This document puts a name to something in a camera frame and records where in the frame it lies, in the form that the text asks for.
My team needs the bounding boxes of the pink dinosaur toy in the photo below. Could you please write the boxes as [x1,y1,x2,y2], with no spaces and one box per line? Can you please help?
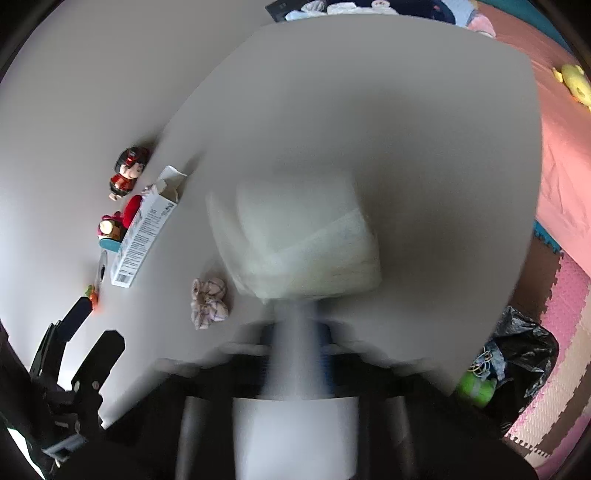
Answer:
[97,211,125,242]

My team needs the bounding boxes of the red dress doll figurine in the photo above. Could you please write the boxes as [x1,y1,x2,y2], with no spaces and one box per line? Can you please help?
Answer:
[109,146,150,201]

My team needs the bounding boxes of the green plush toy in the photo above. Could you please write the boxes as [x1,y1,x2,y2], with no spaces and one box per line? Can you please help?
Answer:
[455,372,497,408]

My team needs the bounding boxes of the yellow plush duck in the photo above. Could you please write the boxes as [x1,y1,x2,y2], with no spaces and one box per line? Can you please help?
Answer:
[552,64,591,109]

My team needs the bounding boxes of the plaid fabric scrunchie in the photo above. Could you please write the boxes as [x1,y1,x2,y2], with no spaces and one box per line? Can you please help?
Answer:
[190,278,229,330]

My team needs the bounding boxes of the dark navy patterned garment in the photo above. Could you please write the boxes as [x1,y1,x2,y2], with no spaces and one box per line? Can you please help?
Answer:
[370,0,456,25]

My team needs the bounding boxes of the white barcode carton box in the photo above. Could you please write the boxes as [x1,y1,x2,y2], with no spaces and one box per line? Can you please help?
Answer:
[110,165,187,288]

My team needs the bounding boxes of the pink bed sheet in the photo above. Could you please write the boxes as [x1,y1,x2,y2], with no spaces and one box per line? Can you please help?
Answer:
[479,1,590,273]

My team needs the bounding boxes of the teal base figurine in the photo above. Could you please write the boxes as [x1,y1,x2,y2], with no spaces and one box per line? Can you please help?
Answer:
[98,237,121,253]

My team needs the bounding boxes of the white crumpled clothes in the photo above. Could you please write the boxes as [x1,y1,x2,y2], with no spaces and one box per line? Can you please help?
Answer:
[284,1,359,21]

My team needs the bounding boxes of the silver desk cable grommet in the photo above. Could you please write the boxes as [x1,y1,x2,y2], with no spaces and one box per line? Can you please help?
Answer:
[94,250,108,291]

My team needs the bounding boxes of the foam puzzle floor mat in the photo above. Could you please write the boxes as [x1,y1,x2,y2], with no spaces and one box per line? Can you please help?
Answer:
[505,223,590,479]

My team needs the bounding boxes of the black wall socket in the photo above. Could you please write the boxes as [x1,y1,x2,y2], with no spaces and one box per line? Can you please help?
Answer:
[266,0,304,23]

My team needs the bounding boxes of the black bag trash bin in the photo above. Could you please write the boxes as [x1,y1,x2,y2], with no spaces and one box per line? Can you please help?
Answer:
[466,305,559,437]

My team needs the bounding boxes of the green orange turtle toy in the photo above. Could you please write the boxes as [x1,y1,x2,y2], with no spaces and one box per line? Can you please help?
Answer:
[84,284,99,310]

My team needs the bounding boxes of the white paper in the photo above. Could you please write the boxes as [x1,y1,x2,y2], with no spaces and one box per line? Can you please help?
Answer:
[204,172,384,398]

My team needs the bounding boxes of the pastel ring rattle toy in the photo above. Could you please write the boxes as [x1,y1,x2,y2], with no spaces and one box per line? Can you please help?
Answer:
[468,350,494,379]

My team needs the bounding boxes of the red heart plush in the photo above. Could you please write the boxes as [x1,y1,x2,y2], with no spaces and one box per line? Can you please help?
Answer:
[121,195,143,229]

